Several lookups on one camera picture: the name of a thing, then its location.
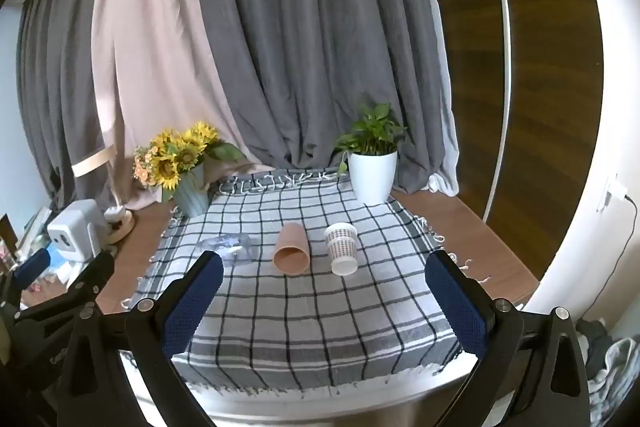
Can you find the white cube device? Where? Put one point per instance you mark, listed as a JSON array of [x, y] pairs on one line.
[[75, 232]]

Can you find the green plant in white pot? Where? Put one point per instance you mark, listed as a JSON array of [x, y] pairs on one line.
[[372, 167]]

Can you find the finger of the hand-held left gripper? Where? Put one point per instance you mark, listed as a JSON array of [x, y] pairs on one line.
[[95, 274], [31, 266]]

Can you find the white patterned paper cup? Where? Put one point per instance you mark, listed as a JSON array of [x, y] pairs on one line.
[[341, 249]]

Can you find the heap of grey clothes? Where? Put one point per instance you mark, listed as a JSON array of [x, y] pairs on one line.
[[607, 367]]

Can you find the white wall charger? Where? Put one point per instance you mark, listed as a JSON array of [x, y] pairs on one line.
[[612, 194]]

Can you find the white sheer curtain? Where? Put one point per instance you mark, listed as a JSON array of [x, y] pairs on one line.
[[445, 107]]

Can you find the sunflower bouquet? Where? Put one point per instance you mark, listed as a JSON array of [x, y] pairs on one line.
[[175, 157]]

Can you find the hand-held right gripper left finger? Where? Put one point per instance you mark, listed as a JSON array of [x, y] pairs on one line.
[[192, 302]]

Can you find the green ribbed vase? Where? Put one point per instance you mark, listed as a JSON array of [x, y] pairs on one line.
[[192, 194]]

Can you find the brown paper cup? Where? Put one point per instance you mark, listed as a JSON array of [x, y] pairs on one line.
[[291, 249]]

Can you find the grey checked tablecloth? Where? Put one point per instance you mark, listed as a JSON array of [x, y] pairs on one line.
[[310, 317]]

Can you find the clear plastic cup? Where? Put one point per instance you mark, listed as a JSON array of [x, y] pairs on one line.
[[227, 249]]

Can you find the beige curtain tie-back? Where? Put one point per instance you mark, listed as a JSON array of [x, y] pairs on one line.
[[95, 161]]

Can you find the grey curtain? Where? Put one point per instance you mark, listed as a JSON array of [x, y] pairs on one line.
[[325, 32], [55, 107]]

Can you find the pink curtain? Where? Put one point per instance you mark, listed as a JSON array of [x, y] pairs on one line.
[[160, 57]]

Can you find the white curved pole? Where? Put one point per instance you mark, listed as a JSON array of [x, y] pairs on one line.
[[502, 57]]

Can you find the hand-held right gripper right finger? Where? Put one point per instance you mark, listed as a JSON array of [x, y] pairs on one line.
[[457, 307]]

